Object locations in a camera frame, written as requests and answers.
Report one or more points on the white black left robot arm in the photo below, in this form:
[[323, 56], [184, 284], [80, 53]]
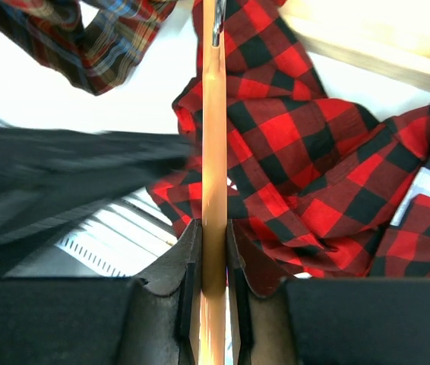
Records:
[[53, 180]]

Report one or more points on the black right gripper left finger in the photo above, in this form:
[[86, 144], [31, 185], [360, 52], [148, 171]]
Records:
[[150, 318]]

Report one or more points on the brown multicolour plaid shirt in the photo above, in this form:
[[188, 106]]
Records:
[[96, 57]]

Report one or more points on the wooden clothes rack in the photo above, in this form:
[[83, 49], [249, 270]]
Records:
[[391, 38]]

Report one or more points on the red black checked shirt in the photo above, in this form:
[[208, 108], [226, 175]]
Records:
[[319, 184]]

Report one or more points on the orange hanger of red shirt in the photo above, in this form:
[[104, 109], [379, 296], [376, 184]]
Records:
[[214, 187]]

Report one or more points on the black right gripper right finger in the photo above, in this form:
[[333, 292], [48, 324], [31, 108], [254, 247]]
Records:
[[279, 319]]

